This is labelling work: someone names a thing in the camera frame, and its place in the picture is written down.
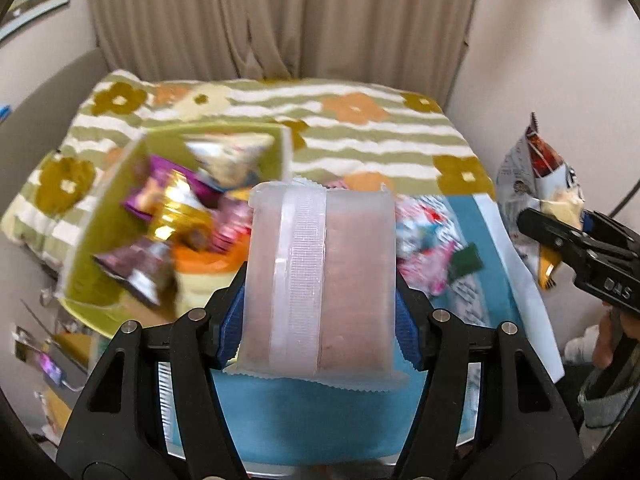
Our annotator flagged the teal patterned blanket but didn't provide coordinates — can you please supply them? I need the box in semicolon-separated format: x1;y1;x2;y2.
212;195;521;466

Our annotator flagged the blue white object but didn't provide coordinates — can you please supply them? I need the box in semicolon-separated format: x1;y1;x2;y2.
0;105;12;122

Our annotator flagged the pink strawberry candy bag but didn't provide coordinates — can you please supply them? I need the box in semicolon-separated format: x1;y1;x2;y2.
398;242;457;297

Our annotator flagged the green cardboard box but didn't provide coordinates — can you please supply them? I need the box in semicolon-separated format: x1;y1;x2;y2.
56;122;293;338

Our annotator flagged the striped floral quilt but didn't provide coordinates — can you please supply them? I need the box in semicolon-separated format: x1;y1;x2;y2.
1;70;495;268

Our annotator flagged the dark green snack packet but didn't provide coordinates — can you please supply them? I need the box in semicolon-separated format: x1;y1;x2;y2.
447;243;484;283

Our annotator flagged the person right hand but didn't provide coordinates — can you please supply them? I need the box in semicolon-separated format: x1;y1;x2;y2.
592;302;640;370

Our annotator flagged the red white snack bag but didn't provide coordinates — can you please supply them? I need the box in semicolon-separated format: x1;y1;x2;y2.
395;196;448;259

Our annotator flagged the gold foil snack bag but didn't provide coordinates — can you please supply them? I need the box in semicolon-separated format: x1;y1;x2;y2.
148;172;214;250

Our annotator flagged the black cable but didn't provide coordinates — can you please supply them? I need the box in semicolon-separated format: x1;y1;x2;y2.
606;179;640;219

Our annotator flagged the clear pink wafer packet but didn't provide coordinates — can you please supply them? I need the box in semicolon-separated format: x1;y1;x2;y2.
226;182;409;392

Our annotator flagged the dark maroon snack bag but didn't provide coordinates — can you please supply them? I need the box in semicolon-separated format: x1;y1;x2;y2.
92;236;174;308

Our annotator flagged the grey white snack bag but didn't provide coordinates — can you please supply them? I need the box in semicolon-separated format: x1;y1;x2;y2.
496;115;585;289

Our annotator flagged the beige orange sticks bag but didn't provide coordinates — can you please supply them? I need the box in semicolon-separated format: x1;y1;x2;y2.
182;132;274;191

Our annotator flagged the beige pleated curtain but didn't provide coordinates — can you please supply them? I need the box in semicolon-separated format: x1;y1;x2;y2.
89;0;475;103

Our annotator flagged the grey padded headboard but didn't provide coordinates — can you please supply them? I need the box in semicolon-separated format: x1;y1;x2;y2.
0;48;108;209

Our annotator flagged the purple chip bag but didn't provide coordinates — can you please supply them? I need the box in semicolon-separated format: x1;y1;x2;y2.
122;155;221;221

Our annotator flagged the orange snack bag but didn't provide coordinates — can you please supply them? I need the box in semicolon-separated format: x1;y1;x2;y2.
172;236;250;274

